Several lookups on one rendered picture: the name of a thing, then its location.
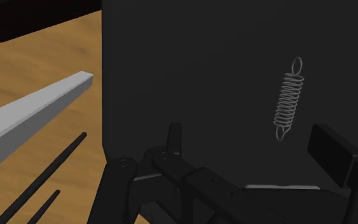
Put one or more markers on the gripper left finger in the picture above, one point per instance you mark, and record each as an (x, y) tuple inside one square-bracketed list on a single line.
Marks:
[(118, 186)]

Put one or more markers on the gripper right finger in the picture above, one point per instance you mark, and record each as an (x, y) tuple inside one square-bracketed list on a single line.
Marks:
[(330, 152)]

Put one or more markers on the grey metal coil spring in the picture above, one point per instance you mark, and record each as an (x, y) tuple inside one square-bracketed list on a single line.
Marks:
[(287, 99)]

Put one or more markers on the thin black rod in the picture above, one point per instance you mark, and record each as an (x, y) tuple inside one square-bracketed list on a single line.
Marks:
[(44, 207), (42, 180)]

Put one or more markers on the white square bar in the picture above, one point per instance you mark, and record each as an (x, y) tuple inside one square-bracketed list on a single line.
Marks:
[(26, 114)]

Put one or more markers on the black table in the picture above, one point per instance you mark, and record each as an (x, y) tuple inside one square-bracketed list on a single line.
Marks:
[(197, 77)]

